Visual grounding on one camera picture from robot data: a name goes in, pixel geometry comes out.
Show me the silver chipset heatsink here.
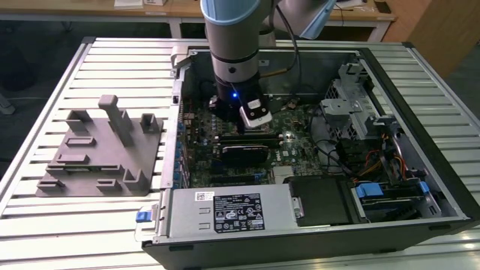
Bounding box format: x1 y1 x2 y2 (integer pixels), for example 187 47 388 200
272 166 296 183

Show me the wooden cabinet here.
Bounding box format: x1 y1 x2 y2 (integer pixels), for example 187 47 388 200
382 0 480 78

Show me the green motherboard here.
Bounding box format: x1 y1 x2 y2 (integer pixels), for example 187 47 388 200
176 98 339 189

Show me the black graphics card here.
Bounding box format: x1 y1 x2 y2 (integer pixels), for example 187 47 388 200
219 145 270 164

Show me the grey parts rack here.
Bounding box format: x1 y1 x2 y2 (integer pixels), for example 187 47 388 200
34 94 168 197

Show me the black RAM stick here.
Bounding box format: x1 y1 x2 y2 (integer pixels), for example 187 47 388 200
220 139 280 149

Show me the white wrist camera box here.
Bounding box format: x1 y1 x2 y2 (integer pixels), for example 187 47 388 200
239 98 274 130

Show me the black plastic shroud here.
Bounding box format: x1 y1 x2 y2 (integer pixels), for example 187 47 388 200
284 175 358 227

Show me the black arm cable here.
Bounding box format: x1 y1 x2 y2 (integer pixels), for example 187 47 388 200
275 4 303 97

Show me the silver power supply unit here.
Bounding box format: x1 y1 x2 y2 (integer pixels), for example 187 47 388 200
164 187 303 240

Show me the orange yellow wire bundle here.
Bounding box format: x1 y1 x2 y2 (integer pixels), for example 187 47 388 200
354 133 410 181

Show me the hard disk in blue carrier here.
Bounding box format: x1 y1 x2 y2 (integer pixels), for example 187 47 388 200
354 182 423 223

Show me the black looped wire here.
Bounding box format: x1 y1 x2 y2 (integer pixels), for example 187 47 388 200
314 139 359 178

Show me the black PC case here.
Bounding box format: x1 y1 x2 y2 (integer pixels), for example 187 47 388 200
134 44 480 270

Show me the metal drive cage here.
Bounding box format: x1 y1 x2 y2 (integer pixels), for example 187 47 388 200
318 63 376 141

